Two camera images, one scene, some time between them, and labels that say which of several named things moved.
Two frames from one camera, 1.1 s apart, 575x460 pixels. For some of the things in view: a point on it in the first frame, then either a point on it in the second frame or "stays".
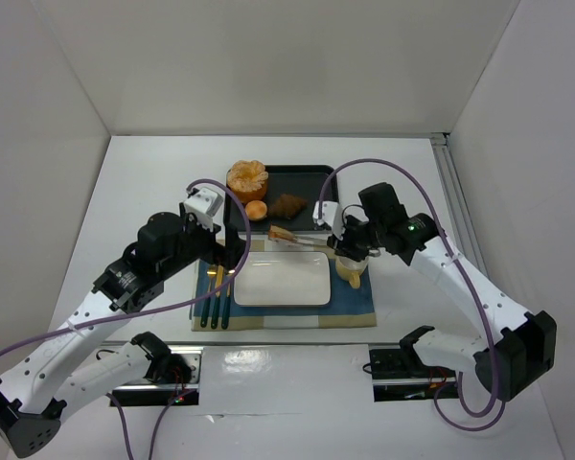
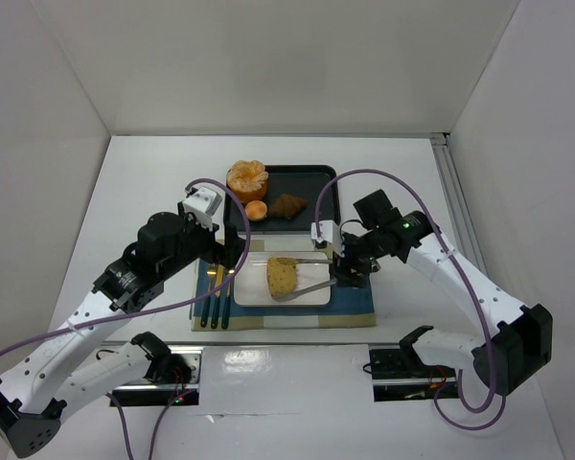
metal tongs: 310,241 to 288,297
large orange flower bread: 245,180 stays
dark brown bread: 287,206 stays
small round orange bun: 256,210 stays
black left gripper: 225,246 stays
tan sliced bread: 279,232 to 281,274
